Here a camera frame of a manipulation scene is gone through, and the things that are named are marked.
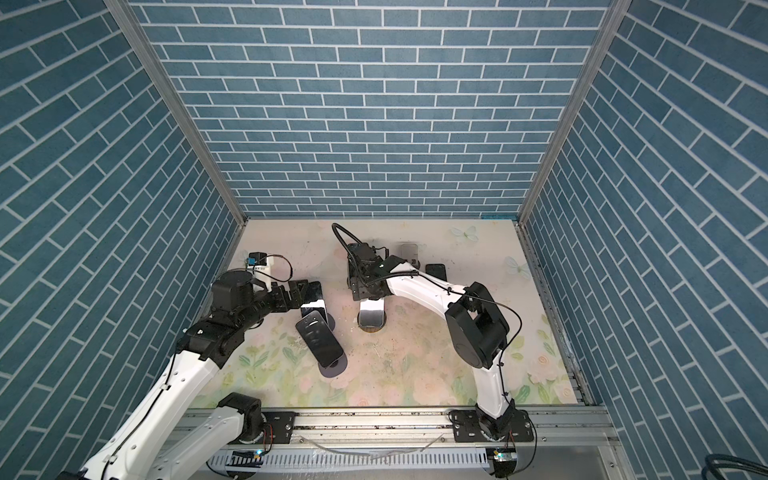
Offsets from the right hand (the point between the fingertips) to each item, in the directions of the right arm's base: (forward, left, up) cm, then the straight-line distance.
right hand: (365, 286), depth 91 cm
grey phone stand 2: (-22, +5, -7) cm, 24 cm away
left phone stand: (-9, +10, -8) cm, 16 cm away
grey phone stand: (+16, -13, -1) cm, 20 cm away
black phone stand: (-18, +9, +2) cm, 20 cm away
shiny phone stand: (-8, -3, -1) cm, 9 cm away
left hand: (-9, +16, +13) cm, 22 cm away
